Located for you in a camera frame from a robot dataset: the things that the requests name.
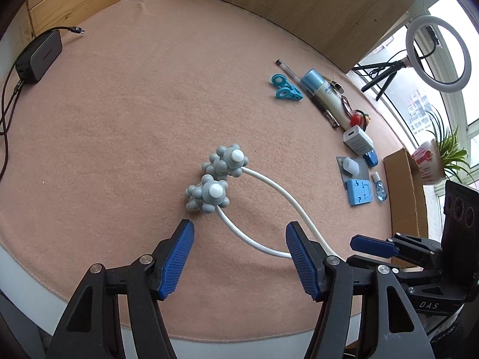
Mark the dark purple hair tie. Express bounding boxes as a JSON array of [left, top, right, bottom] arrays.
[[340, 95, 356, 120]]

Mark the green spider plant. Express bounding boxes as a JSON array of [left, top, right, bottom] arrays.
[[425, 105, 476, 185]]

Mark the clear black gel pen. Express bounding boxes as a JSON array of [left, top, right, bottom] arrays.
[[275, 59, 339, 130]]

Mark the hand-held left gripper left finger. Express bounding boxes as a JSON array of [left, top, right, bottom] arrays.
[[52, 219, 195, 359]]

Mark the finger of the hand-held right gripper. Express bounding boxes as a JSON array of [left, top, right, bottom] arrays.
[[350, 234, 444, 270], [346, 255, 450, 296]]

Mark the red and white plant pot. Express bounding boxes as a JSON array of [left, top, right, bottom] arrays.
[[412, 138, 446, 185]]

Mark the small clear bottle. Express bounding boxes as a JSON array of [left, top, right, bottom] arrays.
[[370, 172, 388, 203]]

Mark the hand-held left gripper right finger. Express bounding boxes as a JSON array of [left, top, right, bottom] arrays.
[[285, 221, 438, 359]]

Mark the white ring light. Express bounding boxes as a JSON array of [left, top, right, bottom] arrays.
[[406, 15, 471, 93]]

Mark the white charger plug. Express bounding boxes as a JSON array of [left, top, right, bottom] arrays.
[[342, 125, 374, 156]]

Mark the grey ball wire massager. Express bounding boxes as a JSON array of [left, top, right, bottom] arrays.
[[185, 143, 341, 260]]

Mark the black tripod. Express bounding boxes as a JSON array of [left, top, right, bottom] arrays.
[[352, 60, 408, 101]]

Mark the black cable with plug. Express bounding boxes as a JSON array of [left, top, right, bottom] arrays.
[[0, 25, 86, 182]]

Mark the brown cardboard box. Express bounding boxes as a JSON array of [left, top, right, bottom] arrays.
[[382, 147, 429, 272]]

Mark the cream tube with blue cap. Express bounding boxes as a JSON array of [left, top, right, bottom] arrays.
[[301, 68, 352, 128]]

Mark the light wooden board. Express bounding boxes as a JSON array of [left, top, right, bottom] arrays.
[[171, 0, 419, 72]]

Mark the patterned white tube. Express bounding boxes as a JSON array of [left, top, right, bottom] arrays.
[[322, 76, 344, 95]]

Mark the dark grey card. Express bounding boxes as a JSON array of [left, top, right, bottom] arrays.
[[336, 156, 371, 190]]

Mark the small red toy figure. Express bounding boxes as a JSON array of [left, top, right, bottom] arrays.
[[349, 109, 372, 130]]

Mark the blue square plastic box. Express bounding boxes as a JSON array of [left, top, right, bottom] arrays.
[[345, 179, 374, 207]]

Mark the pink felt mat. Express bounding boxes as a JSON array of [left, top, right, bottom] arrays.
[[0, 0, 431, 343]]

